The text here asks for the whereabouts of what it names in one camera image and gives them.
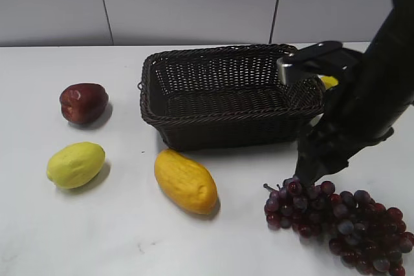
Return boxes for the black woven basket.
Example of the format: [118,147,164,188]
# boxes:
[139,44,325,151]

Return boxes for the orange yellow mango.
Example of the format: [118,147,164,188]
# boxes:
[154,149,218,215]

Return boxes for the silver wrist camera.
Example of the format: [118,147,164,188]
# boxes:
[276,41,365,86]

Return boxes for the yellow lemon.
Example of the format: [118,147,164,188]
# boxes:
[46,142,105,189]

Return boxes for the purple grape bunch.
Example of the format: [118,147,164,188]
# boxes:
[263,176,413,275]

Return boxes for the red apple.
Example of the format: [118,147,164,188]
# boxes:
[60,83,109,125]

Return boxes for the yellow banana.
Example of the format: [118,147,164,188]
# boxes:
[320,76,339,90]

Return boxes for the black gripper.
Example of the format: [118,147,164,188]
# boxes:
[292,75,395,188]

